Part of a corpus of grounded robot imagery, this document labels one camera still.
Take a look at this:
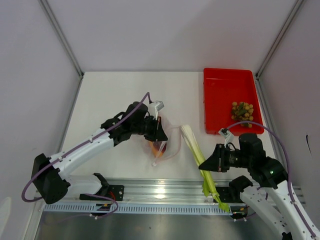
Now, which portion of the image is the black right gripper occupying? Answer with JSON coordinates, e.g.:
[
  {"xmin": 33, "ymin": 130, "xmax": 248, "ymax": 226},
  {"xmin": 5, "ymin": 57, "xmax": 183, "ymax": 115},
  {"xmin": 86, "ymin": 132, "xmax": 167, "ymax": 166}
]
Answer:
[{"xmin": 199, "ymin": 143, "xmax": 252, "ymax": 172}]

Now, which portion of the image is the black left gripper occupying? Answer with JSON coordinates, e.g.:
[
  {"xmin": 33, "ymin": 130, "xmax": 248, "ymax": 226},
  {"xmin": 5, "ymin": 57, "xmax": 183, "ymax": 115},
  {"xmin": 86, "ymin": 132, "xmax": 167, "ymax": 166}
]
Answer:
[{"xmin": 131, "ymin": 115, "xmax": 168, "ymax": 142}]

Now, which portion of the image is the clear pink zip top bag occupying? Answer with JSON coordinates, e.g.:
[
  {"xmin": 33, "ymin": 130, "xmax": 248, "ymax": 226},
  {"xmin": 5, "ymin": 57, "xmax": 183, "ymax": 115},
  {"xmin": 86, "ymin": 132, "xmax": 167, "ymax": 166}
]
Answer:
[{"xmin": 141, "ymin": 115, "xmax": 182, "ymax": 167}]

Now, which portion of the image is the green white celery stalk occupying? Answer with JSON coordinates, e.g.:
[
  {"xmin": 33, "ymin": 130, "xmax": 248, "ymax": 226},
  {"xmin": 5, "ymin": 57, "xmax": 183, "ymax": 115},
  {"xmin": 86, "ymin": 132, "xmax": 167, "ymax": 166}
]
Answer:
[{"xmin": 180, "ymin": 124, "xmax": 230, "ymax": 213}]

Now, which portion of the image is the yellow longan fruit bunch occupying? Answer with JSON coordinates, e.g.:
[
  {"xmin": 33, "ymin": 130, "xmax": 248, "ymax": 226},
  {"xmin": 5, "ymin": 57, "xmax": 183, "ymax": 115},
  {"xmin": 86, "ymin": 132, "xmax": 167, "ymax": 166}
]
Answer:
[{"xmin": 231, "ymin": 101, "xmax": 254, "ymax": 122}]

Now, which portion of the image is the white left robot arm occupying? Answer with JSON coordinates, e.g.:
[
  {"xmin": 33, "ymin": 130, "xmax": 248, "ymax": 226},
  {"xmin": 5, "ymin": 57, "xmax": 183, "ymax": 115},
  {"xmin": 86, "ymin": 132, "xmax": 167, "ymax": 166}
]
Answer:
[{"xmin": 31, "ymin": 101, "xmax": 168, "ymax": 205}]

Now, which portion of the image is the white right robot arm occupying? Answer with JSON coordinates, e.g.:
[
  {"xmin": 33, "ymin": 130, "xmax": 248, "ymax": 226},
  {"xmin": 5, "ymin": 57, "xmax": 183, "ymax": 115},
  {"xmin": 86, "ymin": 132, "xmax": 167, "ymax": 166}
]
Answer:
[{"xmin": 199, "ymin": 133, "xmax": 320, "ymax": 240}]

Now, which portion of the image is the red plastic tray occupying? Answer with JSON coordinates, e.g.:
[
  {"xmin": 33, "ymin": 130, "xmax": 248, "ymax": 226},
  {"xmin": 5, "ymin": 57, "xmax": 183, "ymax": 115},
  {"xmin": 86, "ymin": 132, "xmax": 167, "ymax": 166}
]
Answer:
[{"xmin": 203, "ymin": 67, "xmax": 263, "ymax": 135}]

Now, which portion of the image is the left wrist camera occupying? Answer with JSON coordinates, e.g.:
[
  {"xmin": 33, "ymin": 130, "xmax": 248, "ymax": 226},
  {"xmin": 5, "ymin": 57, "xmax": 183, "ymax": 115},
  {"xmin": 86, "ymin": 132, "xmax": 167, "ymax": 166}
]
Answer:
[{"xmin": 148, "ymin": 100, "xmax": 164, "ymax": 119}]

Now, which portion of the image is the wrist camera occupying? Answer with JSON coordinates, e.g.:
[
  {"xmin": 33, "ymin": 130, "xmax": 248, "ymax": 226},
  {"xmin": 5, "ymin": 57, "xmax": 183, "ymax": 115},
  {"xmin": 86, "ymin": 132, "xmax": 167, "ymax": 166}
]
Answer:
[
  {"xmin": 148, "ymin": 100, "xmax": 164, "ymax": 119},
  {"xmin": 218, "ymin": 128, "xmax": 234, "ymax": 147}
]

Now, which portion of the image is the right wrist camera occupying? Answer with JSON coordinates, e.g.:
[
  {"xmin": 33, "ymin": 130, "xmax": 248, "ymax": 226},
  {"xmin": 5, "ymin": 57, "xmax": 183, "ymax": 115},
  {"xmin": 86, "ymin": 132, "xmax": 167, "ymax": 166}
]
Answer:
[{"xmin": 218, "ymin": 128, "xmax": 234, "ymax": 147}]

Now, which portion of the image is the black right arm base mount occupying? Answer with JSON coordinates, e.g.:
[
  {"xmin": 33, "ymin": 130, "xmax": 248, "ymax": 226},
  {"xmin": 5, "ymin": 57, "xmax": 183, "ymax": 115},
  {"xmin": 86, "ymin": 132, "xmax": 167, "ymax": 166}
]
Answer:
[{"xmin": 216, "ymin": 186, "xmax": 244, "ymax": 204}]

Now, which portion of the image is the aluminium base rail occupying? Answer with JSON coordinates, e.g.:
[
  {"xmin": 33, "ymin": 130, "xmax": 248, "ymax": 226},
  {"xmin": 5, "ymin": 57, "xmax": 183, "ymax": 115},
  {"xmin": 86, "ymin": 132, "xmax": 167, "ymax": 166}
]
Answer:
[{"xmin": 33, "ymin": 178, "xmax": 305, "ymax": 203}]

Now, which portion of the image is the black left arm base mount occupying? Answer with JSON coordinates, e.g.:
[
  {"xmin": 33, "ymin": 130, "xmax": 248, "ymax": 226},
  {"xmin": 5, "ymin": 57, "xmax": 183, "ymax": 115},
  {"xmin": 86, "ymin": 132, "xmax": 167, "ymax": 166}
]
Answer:
[{"xmin": 79, "ymin": 185, "xmax": 125, "ymax": 202}]

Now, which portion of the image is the right aluminium frame post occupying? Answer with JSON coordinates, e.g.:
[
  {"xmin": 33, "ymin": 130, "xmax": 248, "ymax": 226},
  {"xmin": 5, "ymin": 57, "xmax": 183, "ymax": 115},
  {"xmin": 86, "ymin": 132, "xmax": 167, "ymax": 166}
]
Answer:
[{"xmin": 254, "ymin": 0, "xmax": 307, "ymax": 78}]

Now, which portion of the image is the aluminium frame post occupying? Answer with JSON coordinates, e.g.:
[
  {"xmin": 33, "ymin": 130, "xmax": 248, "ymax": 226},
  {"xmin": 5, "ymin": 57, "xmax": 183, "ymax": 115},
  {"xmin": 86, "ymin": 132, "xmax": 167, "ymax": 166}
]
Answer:
[
  {"xmin": 37, "ymin": 0, "xmax": 84, "ymax": 78},
  {"xmin": 254, "ymin": 0, "xmax": 307, "ymax": 78}
]

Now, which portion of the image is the slotted grey cable duct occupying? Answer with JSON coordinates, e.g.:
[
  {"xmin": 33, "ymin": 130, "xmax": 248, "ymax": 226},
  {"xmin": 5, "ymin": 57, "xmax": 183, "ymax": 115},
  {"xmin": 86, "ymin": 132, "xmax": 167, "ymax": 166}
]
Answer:
[{"xmin": 43, "ymin": 202, "xmax": 247, "ymax": 216}]

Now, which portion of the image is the left aluminium frame post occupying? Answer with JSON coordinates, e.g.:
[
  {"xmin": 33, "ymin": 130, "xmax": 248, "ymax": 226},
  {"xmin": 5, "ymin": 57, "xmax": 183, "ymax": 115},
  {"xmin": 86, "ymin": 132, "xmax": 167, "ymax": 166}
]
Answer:
[{"xmin": 37, "ymin": 0, "xmax": 84, "ymax": 78}]

